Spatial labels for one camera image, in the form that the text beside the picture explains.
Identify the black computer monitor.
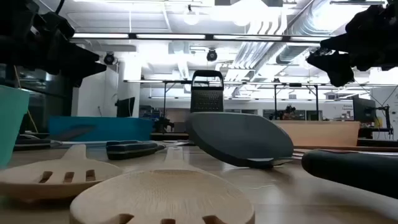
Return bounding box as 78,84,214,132
115,96,137,119
352,95,377,124

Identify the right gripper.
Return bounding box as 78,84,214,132
305,0,398,88

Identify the wooden notched spoon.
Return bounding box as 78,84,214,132
68,146,256,224

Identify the black metal frame rig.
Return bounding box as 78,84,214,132
123,79,320,121

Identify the orange plastic bin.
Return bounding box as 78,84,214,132
271,119,361,147

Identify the black handled steel knife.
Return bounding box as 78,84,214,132
105,139,167,161
300,148,398,200

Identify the black metal table frame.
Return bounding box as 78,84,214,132
18,132,398,148

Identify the green plastic bin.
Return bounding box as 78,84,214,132
0,85,31,168

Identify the yellow hanging cable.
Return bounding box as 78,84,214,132
12,65,40,134

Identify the person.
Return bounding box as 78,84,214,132
278,105,297,121

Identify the blue plastic bin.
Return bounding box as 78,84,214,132
48,116,155,143

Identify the wooden slotted spatula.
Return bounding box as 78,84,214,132
0,143,126,202

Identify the overhead light bar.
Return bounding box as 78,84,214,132
70,32,333,44

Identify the round pendant lamp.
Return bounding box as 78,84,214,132
183,4,201,27

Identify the steel box grater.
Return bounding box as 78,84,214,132
189,69,225,114

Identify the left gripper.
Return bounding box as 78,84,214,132
0,12,108,88

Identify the black oval serving spoon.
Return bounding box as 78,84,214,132
185,111,295,170

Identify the black ceiling spotlight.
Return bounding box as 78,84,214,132
103,52,119,67
206,48,219,63

